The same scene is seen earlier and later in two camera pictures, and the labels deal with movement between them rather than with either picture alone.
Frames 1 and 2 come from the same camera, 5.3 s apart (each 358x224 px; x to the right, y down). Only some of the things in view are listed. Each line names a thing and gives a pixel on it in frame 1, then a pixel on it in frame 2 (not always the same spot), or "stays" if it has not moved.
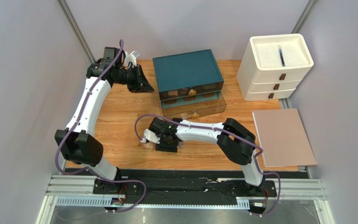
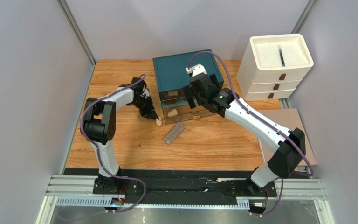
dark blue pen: [281, 55] stays
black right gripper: [165, 146] -> [196, 94]
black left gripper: [142, 82] -> [153, 115]
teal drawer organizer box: [187, 74] stays
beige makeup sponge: [150, 145] -> [173, 112]
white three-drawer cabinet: [272, 66] stays
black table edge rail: [170, 186] stays
